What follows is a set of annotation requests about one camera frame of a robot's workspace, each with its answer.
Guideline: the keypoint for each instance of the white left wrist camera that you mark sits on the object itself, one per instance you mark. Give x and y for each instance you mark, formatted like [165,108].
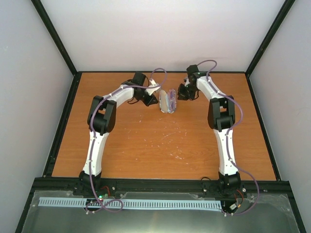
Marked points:
[152,87]

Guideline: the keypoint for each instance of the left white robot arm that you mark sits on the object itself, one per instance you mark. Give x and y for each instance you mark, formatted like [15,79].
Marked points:
[102,119]

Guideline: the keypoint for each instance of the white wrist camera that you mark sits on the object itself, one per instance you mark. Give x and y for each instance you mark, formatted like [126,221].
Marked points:
[186,82]
[152,87]

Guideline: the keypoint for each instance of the light blue slotted cable duct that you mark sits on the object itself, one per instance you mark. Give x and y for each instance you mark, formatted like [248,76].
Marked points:
[131,204]

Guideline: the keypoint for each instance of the flag print glasses case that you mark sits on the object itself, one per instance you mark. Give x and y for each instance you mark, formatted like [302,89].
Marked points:
[164,102]

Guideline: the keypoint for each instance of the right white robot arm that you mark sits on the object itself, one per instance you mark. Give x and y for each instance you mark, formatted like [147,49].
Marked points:
[220,118]

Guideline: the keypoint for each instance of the pink transparent sunglasses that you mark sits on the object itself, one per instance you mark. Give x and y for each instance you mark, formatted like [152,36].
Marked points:
[172,99]

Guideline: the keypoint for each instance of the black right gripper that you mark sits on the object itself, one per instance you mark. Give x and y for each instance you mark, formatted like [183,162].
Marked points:
[182,96]

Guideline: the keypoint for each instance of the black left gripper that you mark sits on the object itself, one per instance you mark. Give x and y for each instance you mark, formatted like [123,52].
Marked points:
[150,101]

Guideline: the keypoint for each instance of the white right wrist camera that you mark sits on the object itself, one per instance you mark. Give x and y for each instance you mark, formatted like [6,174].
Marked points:
[186,82]

